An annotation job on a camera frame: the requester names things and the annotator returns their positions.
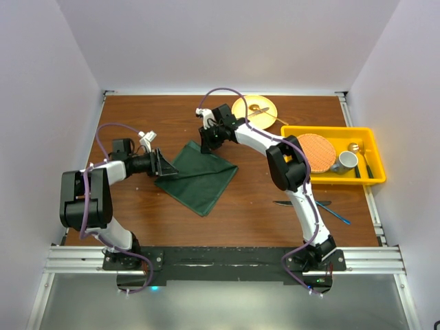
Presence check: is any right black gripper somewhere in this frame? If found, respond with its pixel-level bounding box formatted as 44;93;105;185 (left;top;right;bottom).
199;123;225;153

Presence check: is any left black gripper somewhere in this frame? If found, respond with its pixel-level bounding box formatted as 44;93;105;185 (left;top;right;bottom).
128;147;178;177

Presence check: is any dark green cloth napkin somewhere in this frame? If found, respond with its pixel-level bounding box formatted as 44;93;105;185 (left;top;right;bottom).
155;140;238;217

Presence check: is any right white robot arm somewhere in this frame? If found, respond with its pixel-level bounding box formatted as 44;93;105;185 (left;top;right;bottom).
195;104;336;270

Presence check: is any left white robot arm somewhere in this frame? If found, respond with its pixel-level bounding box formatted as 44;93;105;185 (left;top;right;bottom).
60;138;179;271

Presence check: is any gold spoon on plate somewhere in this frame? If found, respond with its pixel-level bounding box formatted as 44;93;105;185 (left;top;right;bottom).
248;104;289;125

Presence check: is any yellow round plate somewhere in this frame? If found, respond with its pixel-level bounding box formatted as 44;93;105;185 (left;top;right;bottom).
244;95;278;129

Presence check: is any silver fork on plate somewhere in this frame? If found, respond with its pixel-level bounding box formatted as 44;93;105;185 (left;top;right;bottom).
248;107;270;118

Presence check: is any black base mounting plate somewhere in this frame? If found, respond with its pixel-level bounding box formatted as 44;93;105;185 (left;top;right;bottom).
102;247;347;292

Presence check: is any orange woven coaster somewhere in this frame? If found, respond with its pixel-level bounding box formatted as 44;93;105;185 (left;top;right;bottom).
298;133;336;173

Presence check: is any grey mug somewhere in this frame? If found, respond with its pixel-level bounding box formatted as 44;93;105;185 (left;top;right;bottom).
330;151;358;175

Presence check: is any gold spoon in bin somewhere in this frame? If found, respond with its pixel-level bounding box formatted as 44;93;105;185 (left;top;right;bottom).
348;142;368;164

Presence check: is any yellow plastic bin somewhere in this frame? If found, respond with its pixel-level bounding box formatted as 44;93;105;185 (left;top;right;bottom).
280;126;386;186

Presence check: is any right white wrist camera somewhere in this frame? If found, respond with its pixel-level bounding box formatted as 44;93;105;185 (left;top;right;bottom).
195;108;217;129

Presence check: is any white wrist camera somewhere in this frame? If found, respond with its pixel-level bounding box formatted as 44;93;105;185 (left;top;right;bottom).
195;108;217;129
137;131;157;153

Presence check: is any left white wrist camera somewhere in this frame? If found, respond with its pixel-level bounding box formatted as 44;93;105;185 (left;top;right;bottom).
137;131;157;153

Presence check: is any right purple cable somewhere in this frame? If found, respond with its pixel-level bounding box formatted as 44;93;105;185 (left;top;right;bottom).
199;87;324;298

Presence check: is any purple cable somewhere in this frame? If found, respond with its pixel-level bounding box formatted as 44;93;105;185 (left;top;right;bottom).
78;122;154;298
199;87;324;298

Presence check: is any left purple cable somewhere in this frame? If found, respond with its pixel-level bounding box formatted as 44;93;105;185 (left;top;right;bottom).
78;122;154;298

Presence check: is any dark handled utensil in bin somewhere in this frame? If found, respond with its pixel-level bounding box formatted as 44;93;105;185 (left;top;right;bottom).
363;150;375;179

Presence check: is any aluminium frame rail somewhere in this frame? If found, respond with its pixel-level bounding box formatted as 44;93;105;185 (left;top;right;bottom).
43;246;406;274

